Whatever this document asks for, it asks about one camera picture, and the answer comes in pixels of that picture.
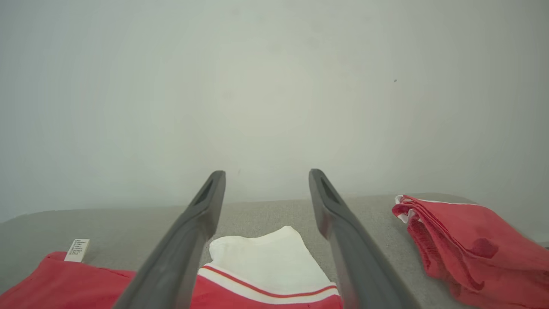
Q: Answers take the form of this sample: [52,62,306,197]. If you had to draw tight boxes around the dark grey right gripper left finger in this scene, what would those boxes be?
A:
[112,170,226,309]

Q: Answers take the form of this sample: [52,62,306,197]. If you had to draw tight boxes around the red Bulls basketball shorts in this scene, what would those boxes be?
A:
[392,194,549,309]

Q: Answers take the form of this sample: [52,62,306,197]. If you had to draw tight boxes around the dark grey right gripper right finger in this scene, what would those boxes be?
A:
[309,169,423,309]

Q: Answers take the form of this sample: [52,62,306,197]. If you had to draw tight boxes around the red and white Bulls jersey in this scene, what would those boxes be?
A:
[0,226,344,309]

